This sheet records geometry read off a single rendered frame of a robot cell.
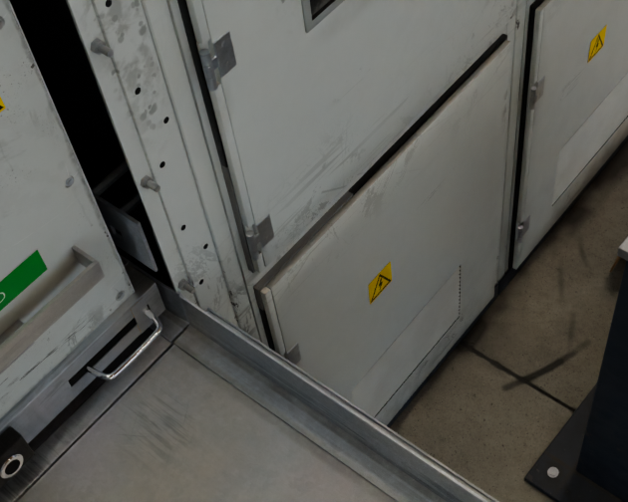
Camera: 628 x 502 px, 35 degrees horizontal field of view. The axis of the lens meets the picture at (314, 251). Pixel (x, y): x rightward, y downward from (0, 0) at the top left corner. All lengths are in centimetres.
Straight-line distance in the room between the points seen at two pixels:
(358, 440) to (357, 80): 46
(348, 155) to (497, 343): 97
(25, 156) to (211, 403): 40
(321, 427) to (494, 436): 98
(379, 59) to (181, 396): 50
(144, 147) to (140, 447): 37
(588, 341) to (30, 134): 152
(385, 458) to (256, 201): 35
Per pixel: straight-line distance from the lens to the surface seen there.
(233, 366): 125
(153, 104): 105
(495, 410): 216
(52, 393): 123
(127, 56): 100
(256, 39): 111
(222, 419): 122
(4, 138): 100
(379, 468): 117
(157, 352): 129
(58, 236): 111
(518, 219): 214
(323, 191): 136
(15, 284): 110
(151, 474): 121
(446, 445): 212
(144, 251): 117
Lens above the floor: 191
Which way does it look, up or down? 52 degrees down
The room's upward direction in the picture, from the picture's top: 10 degrees counter-clockwise
